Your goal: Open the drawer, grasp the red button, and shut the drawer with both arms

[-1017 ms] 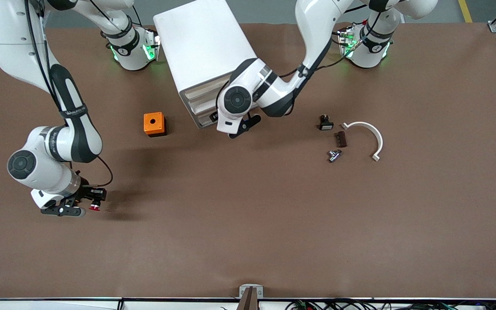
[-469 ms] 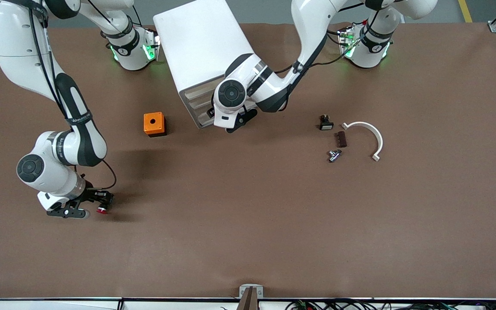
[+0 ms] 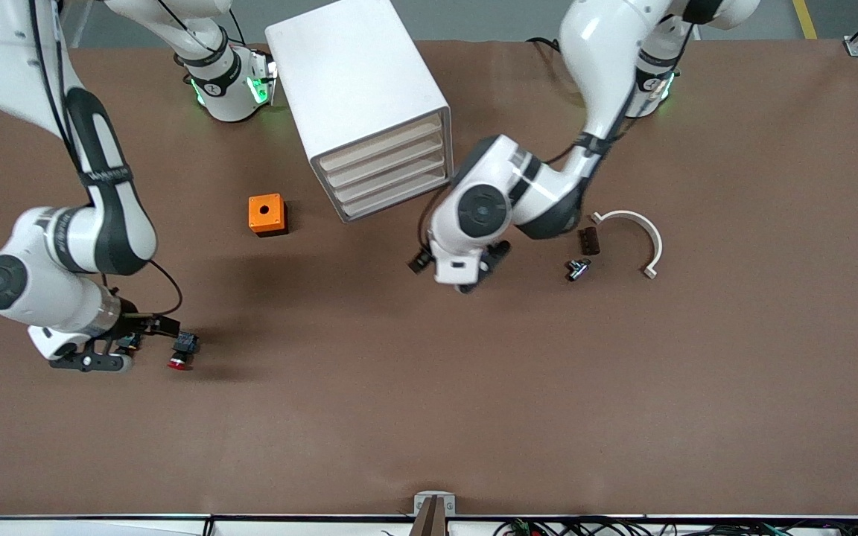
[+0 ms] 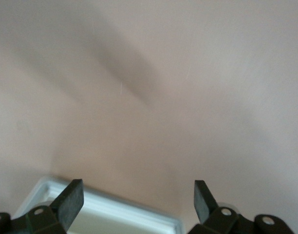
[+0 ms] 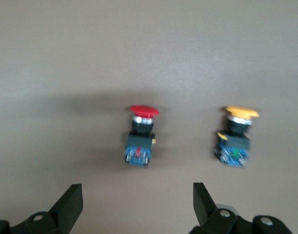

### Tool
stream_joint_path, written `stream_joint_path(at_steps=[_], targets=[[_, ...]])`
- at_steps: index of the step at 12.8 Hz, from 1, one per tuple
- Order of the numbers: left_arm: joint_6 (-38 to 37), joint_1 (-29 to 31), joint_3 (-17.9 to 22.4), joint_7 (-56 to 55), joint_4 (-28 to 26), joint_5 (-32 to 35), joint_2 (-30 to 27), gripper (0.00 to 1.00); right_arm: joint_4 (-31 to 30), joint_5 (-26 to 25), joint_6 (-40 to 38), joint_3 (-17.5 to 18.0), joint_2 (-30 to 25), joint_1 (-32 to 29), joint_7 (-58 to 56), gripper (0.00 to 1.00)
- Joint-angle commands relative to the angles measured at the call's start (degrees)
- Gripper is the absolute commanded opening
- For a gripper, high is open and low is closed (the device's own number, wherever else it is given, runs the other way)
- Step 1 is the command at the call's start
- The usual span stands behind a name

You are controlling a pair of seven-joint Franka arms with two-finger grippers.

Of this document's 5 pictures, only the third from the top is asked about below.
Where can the grey metal table bracket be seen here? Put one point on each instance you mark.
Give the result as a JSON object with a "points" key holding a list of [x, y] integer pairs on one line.
{"points": [[421, 506]]}

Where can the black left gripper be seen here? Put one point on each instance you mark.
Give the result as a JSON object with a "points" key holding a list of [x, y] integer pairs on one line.
{"points": [[418, 263]]}

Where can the silver metal fitting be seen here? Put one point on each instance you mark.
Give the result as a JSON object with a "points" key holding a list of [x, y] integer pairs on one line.
{"points": [[576, 271]]}

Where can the white drawer cabinet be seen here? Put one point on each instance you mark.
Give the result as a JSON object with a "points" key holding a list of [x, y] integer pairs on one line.
{"points": [[354, 82]]}

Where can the white plastic drawer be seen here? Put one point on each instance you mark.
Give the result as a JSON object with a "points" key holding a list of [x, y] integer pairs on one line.
{"points": [[386, 161], [380, 144], [392, 177], [398, 193]]}

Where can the white table edge rail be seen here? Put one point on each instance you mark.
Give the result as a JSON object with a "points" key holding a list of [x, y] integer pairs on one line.
{"points": [[101, 527]]}

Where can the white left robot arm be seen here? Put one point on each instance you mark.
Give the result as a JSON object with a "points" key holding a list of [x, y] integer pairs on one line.
{"points": [[600, 59]]}

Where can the orange push button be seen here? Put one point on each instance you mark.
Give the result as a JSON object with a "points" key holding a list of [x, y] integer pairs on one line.
{"points": [[129, 344]]}

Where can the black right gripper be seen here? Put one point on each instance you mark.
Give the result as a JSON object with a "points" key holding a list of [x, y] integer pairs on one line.
{"points": [[133, 326]]}

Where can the orange box with hole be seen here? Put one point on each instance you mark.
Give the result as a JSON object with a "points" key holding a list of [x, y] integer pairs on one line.
{"points": [[265, 212]]}

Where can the white curved plastic bracket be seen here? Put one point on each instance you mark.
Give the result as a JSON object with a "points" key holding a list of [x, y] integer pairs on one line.
{"points": [[656, 246]]}

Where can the brown rectangular block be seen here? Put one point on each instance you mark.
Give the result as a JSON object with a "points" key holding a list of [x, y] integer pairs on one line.
{"points": [[590, 241]]}

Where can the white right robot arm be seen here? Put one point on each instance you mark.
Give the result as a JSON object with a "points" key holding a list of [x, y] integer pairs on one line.
{"points": [[109, 223]]}

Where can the red push button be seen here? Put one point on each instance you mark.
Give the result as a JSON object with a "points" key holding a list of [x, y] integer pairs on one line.
{"points": [[185, 345]]}

